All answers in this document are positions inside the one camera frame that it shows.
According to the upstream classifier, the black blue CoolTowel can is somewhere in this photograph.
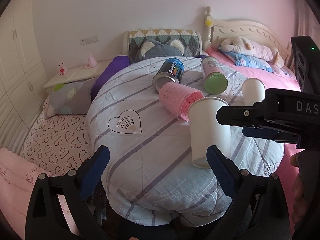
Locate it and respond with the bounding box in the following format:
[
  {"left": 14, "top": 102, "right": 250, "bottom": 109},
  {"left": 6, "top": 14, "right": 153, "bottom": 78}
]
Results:
[{"left": 152, "top": 57, "right": 184, "bottom": 93}]

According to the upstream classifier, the diamond patterned quilted headboard cover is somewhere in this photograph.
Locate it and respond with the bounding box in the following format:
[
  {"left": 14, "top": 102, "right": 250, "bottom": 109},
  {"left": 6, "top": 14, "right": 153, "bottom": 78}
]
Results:
[{"left": 123, "top": 29, "right": 203, "bottom": 63}]

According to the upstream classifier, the cream wooden bed headboard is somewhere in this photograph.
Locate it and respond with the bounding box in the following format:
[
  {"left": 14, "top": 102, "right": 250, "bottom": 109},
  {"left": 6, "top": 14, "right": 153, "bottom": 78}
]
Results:
[{"left": 202, "top": 6, "right": 292, "bottom": 67}]

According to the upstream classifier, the purple bolster pillow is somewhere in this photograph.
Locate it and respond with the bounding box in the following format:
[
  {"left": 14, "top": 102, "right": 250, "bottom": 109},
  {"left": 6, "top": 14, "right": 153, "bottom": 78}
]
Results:
[{"left": 91, "top": 55, "right": 130, "bottom": 101}]

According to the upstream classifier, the person's right hand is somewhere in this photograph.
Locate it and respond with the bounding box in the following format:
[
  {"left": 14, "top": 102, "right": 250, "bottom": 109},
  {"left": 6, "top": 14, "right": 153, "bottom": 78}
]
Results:
[{"left": 290, "top": 150, "right": 319, "bottom": 239}]

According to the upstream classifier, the pink plastic cup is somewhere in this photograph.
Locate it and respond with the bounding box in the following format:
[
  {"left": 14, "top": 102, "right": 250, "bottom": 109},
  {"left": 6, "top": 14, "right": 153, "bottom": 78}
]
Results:
[{"left": 159, "top": 82, "right": 204, "bottom": 121}]

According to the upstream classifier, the cream bedside table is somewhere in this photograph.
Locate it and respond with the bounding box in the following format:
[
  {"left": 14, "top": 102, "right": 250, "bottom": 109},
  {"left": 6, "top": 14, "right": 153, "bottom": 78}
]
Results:
[{"left": 43, "top": 60, "right": 112, "bottom": 93}]

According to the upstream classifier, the white pink plush toy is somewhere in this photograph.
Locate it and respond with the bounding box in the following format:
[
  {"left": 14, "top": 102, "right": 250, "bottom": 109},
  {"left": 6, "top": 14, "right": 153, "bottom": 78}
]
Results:
[{"left": 221, "top": 36, "right": 285, "bottom": 68}]

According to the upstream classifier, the pink curtain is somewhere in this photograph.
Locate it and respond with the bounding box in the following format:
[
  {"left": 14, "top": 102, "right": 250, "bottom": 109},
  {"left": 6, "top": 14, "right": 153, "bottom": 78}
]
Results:
[{"left": 294, "top": 0, "right": 320, "bottom": 47}]

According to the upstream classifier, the pink floral quilt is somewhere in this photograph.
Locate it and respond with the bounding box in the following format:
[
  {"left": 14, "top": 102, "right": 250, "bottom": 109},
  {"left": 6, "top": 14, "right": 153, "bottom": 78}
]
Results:
[{"left": 1, "top": 148, "right": 64, "bottom": 239}]

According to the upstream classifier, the cream wardrobe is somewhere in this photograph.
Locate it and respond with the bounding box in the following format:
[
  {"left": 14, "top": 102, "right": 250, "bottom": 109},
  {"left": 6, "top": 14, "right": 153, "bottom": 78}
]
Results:
[{"left": 1, "top": 0, "right": 47, "bottom": 154}]

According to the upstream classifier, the grey flower pillow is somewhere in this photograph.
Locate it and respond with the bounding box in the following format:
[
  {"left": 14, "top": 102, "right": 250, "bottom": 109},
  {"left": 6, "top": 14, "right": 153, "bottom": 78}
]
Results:
[{"left": 44, "top": 78, "right": 96, "bottom": 119}]

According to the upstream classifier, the pink fleece blanket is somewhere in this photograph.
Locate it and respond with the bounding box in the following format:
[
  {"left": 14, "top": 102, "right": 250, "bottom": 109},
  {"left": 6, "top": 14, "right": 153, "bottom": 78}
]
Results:
[{"left": 205, "top": 47, "right": 304, "bottom": 205}]

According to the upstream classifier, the heart patterned bed sheet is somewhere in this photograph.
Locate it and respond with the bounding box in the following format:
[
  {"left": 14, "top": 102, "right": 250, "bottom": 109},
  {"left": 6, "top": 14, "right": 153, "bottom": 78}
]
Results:
[{"left": 20, "top": 99, "right": 92, "bottom": 176}]

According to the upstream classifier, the small pink rabbit figurine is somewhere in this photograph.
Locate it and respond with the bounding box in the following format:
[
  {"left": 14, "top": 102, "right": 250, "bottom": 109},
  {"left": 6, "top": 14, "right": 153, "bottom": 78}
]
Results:
[{"left": 59, "top": 62, "right": 68, "bottom": 76}]

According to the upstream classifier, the green pink canister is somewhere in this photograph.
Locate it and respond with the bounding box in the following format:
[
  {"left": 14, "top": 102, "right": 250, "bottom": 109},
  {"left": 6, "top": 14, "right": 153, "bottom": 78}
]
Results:
[{"left": 200, "top": 56, "right": 228, "bottom": 95}]

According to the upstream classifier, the white wall socket panel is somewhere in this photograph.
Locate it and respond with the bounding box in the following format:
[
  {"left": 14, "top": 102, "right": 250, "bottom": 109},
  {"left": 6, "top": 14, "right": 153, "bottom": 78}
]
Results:
[{"left": 80, "top": 35, "right": 99, "bottom": 46}]

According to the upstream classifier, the white paper cup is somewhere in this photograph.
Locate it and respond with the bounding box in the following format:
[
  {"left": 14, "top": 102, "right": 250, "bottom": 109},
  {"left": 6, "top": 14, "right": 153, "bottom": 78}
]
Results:
[
  {"left": 188, "top": 97, "right": 231, "bottom": 168},
  {"left": 241, "top": 77, "right": 265, "bottom": 106}
]

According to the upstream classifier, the grey cat plush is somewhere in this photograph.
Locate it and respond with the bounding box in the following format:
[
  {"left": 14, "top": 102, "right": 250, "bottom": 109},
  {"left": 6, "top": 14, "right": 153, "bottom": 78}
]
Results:
[{"left": 134, "top": 39, "right": 189, "bottom": 62}]

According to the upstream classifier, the blue cartoon pillow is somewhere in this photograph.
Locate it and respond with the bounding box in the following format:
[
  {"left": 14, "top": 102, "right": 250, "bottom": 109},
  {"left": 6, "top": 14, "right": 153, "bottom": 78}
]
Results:
[{"left": 219, "top": 46, "right": 274, "bottom": 73}]

